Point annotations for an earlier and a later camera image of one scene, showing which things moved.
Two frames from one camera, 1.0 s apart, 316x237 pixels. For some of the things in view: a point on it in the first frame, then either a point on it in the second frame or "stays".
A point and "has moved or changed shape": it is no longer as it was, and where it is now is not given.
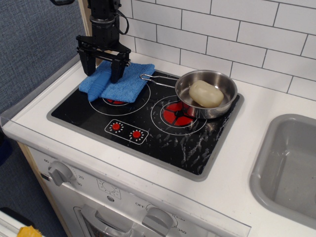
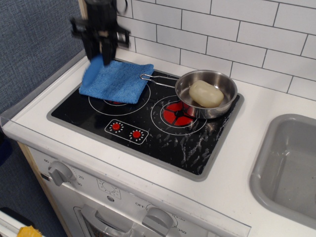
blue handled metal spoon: (101, 79) has moved or changed shape
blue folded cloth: (126, 89) stays
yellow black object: (28, 231) stays
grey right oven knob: (158, 220) stays
